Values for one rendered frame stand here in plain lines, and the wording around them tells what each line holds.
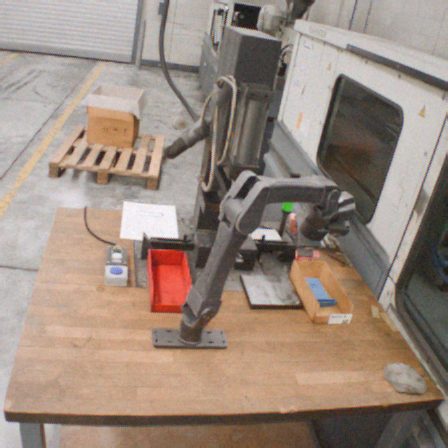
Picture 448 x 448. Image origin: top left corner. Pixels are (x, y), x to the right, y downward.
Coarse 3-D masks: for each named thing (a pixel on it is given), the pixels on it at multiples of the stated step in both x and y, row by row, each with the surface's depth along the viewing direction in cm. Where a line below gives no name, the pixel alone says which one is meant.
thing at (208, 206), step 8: (216, 168) 162; (216, 176) 161; (224, 176) 159; (224, 184) 149; (232, 184) 148; (200, 192) 152; (208, 192) 152; (216, 192) 153; (224, 192) 148; (248, 192) 147; (200, 200) 151; (208, 200) 147; (216, 200) 148; (208, 208) 145; (216, 208) 146
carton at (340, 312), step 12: (300, 264) 158; (312, 264) 159; (324, 264) 160; (300, 276) 151; (312, 276) 162; (324, 276) 159; (300, 288) 150; (324, 288) 157; (336, 288) 150; (312, 300) 140; (336, 300) 149; (348, 300) 141; (312, 312) 139; (324, 312) 144; (336, 312) 145; (348, 312) 141
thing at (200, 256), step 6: (192, 252) 162; (198, 252) 152; (204, 252) 153; (210, 252) 153; (240, 252) 155; (246, 252) 156; (252, 252) 156; (198, 258) 153; (204, 258) 154; (246, 258) 157; (252, 258) 157; (198, 264) 155; (204, 264) 155; (234, 264) 159; (246, 264) 158; (252, 264) 158; (246, 270) 159; (252, 270) 160
